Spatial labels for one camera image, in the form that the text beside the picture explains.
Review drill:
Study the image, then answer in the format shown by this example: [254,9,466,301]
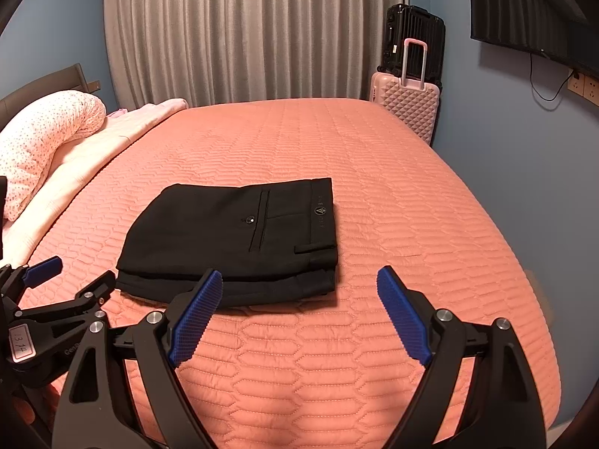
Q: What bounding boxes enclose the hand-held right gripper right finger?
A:
[375,266,548,449]

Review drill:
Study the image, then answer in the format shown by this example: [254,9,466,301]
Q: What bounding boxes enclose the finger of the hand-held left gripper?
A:
[0,256,64,312]
[16,270,117,326]

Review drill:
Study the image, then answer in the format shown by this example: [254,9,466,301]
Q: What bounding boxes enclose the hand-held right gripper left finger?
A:
[51,269,224,449]

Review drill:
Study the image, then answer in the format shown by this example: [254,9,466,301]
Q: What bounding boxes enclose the black pants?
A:
[115,177,338,309]

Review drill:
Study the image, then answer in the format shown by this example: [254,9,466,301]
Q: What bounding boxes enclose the pink quilted bedspread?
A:
[0,97,562,449]

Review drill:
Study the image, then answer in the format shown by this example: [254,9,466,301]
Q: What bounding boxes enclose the floral white pillow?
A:
[0,90,107,222]

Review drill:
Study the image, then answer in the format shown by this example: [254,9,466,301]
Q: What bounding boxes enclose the pale pink blanket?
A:
[0,98,189,267]

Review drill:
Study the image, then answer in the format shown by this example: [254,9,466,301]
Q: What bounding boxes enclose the dark wooden headboard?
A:
[0,63,89,132]

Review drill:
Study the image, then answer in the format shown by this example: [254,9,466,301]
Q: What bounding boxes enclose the pink hard-shell suitcase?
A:
[369,37,441,147]

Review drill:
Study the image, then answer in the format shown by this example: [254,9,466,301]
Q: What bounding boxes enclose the black hard-shell suitcase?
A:
[381,3,446,86]

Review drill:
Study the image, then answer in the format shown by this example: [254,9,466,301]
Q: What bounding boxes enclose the grey pleated curtain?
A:
[103,0,411,109]

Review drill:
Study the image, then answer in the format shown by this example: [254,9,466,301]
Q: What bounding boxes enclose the black television cable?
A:
[530,51,575,103]

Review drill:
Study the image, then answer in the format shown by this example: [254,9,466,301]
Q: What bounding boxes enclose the wall-mounted black television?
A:
[467,0,599,78]

